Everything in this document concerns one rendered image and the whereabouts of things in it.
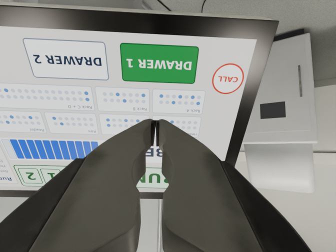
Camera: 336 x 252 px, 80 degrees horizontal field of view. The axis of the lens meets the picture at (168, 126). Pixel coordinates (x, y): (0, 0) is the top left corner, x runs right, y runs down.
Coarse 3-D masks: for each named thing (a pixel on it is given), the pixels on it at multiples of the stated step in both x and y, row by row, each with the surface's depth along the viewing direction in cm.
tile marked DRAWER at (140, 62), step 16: (128, 48) 24; (144, 48) 24; (160, 48) 24; (176, 48) 24; (192, 48) 24; (128, 64) 25; (144, 64) 25; (160, 64) 25; (176, 64) 25; (192, 64) 25; (128, 80) 26; (144, 80) 26; (160, 80) 26; (176, 80) 26; (192, 80) 26
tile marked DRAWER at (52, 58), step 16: (32, 48) 24; (48, 48) 24; (64, 48) 24; (80, 48) 24; (96, 48) 24; (32, 64) 25; (48, 64) 25; (64, 64) 25; (80, 64) 25; (96, 64) 25
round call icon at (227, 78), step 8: (216, 64) 25; (224, 64) 25; (232, 64) 25; (240, 64) 25; (216, 72) 26; (224, 72) 26; (232, 72) 26; (240, 72) 26; (216, 80) 26; (224, 80) 26; (232, 80) 26; (240, 80) 26; (216, 88) 27; (224, 88) 27; (232, 88) 27; (240, 88) 27
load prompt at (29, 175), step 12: (24, 168) 33; (36, 168) 34; (48, 168) 34; (60, 168) 34; (156, 168) 34; (24, 180) 35; (36, 180) 35; (48, 180) 35; (144, 180) 36; (156, 180) 36
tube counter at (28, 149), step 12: (12, 144) 31; (24, 144) 31; (36, 144) 31; (48, 144) 31; (60, 144) 31; (72, 144) 31; (84, 144) 31; (96, 144) 31; (12, 156) 32; (24, 156) 32; (36, 156) 32; (48, 156) 32; (60, 156) 32; (72, 156) 32; (84, 156) 32
